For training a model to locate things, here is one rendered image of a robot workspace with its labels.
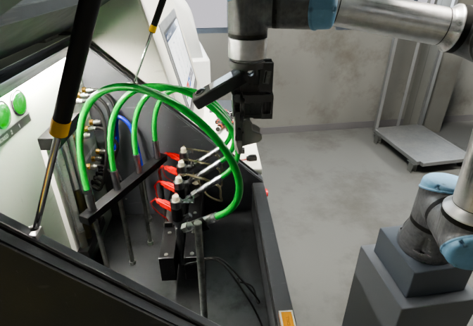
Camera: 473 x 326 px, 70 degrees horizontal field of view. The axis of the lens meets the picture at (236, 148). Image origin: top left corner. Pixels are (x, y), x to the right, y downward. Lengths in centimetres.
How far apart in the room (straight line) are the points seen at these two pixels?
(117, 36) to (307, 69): 269
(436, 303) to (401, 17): 76
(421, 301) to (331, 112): 290
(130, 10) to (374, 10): 63
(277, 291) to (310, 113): 302
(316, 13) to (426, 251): 72
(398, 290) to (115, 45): 107
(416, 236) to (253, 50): 69
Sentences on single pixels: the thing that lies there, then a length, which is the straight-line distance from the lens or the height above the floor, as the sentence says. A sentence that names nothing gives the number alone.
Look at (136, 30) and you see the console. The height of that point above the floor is 145.
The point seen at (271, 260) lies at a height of 95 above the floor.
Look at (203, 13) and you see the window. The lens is 324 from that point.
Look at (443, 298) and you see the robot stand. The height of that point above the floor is 80.
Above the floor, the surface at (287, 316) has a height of 96.
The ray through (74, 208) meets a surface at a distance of 93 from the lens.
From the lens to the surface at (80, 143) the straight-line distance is 78.
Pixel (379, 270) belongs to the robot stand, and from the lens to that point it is 117.
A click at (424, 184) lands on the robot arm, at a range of 101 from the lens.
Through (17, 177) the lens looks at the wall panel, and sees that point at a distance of 77.
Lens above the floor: 161
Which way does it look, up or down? 29 degrees down
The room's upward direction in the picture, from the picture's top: straight up
